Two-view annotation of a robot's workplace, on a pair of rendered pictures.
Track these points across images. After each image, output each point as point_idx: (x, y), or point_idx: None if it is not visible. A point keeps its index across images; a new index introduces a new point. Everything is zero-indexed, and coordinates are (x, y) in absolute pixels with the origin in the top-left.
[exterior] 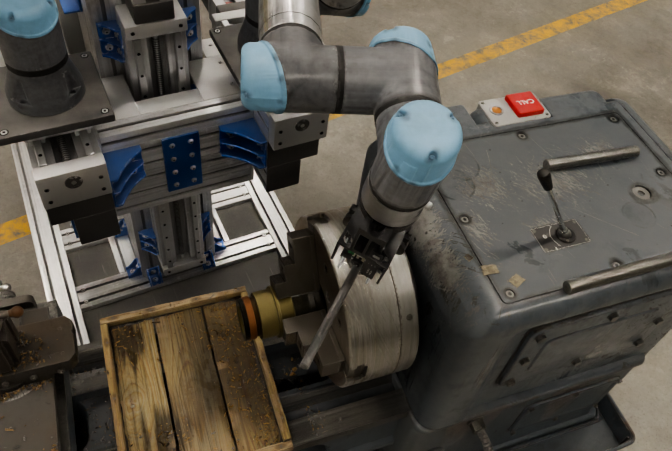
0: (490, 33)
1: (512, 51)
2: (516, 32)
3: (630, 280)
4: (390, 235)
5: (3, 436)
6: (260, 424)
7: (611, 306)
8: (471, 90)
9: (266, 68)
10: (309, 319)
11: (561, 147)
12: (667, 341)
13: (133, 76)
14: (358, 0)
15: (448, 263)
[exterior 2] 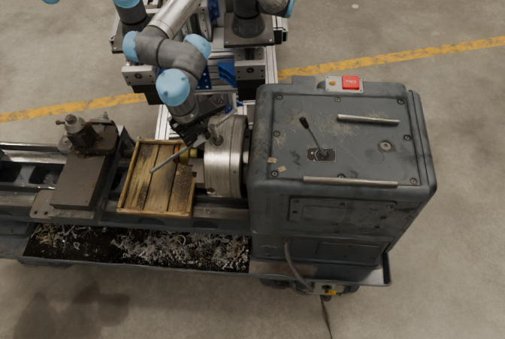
0: (467, 34)
1: (477, 49)
2: (488, 36)
3: (343, 186)
4: (177, 125)
5: (80, 171)
6: (181, 202)
7: (340, 198)
8: (434, 69)
9: (129, 43)
10: (201, 161)
11: (355, 110)
12: (491, 253)
13: (182, 31)
14: (280, 10)
15: (256, 152)
